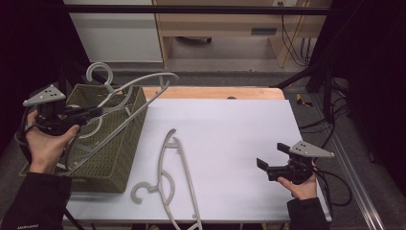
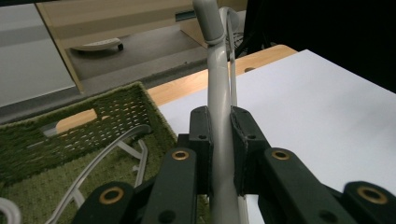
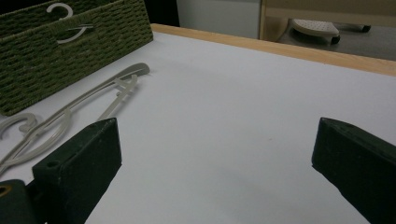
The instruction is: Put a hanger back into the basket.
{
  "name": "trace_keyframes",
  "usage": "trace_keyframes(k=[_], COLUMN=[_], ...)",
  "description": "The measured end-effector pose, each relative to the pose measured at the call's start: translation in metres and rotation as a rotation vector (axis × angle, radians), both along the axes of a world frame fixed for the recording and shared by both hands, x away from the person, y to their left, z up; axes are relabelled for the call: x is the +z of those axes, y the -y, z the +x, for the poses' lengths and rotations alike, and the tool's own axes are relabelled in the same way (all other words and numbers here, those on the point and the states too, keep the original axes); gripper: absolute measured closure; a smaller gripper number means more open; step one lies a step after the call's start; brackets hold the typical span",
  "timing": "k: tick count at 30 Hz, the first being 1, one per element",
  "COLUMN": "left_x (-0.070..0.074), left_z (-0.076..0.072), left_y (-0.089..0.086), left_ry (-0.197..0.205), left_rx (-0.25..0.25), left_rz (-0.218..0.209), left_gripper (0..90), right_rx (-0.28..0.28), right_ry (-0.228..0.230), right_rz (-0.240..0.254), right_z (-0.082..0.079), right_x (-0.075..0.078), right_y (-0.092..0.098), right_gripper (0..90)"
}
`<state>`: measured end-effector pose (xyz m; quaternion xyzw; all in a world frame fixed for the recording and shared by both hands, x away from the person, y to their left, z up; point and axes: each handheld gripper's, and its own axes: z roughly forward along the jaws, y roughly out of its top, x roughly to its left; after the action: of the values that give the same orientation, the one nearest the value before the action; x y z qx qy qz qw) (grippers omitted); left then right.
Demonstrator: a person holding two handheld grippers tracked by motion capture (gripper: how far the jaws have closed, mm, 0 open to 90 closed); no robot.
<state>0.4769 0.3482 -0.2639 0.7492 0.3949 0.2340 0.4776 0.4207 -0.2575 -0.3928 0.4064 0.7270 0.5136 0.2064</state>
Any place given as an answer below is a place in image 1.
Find white board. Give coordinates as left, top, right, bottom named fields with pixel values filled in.
left=65, top=98, right=305, bottom=223

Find person's left hand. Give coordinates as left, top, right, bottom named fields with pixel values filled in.
left=25, top=109, right=80, bottom=175

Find person's right hand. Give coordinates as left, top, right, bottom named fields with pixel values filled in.
left=277, top=162, right=319, bottom=201

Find green woven basket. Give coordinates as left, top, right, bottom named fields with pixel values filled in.
left=18, top=83, right=149, bottom=195

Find black hanging desk cables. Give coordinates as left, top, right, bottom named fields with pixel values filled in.
left=280, top=2, right=312, bottom=68

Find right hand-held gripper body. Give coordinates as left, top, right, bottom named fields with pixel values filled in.
left=266, top=141, right=336, bottom=186

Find dark curtain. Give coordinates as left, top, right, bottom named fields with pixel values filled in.
left=0, top=0, right=95, bottom=154
left=309, top=0, right=406, bottom=186

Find yellow and black tool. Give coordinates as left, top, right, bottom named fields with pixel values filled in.
left=295, top=93, right=314, bottom=108

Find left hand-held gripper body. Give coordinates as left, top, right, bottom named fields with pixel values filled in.
left=22, top=84, right=80, bottom=137

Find grey plastic clothes hanger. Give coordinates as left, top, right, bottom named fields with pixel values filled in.
left=63, top=61, right=180, bottom=176
left=131, top=128, right=204, bottom=230
left=56, top=95, right=135, bottom=175

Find wooden table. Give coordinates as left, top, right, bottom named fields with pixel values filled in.
left=142, top=85, right=285, bottom=101

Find aluminium rail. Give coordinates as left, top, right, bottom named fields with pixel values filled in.
left=310, top=95, right=387, bottom=230

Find light wooden desk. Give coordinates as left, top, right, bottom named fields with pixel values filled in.
left=152, top=0, right=333, bottom=69

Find black metal stand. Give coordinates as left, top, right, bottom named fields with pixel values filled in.
left=56, top=60, right=111, bottom=97
left=274, top=63, right=334, bottom=119

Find right hand-held gripper cable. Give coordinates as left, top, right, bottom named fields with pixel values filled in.
left=314, top=167, right=353, bottom=207

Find black floor cables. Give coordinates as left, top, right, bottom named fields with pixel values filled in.
left=300, top=80, right=350, bottom=148

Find black horizontal frame bar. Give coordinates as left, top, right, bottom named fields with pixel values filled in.
left=63, top=4, right=333, bottom=16

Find white cabinet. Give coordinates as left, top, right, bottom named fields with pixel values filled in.
left=63, top=0, right=164, bottom=64

